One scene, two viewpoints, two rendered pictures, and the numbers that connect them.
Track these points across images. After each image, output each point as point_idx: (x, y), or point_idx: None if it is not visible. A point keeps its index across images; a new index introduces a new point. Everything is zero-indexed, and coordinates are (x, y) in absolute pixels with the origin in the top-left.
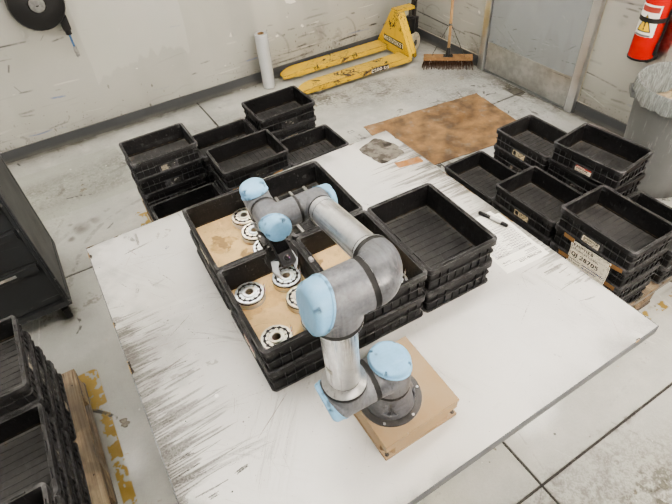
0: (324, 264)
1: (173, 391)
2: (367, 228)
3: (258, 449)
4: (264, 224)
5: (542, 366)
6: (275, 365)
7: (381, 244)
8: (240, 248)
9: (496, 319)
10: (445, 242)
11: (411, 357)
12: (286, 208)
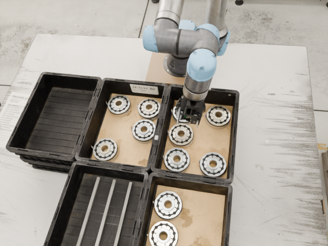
0: (140, 157)
1: (295, 163)
2: (85, 157)
3: (258, 97)
4: (217, 31)
5: (99, 49)
6: (229, 104)
7: None
8: (187, 231)
9: None
10: (56, 115)
11: (153, 70)
12: (192, 30)
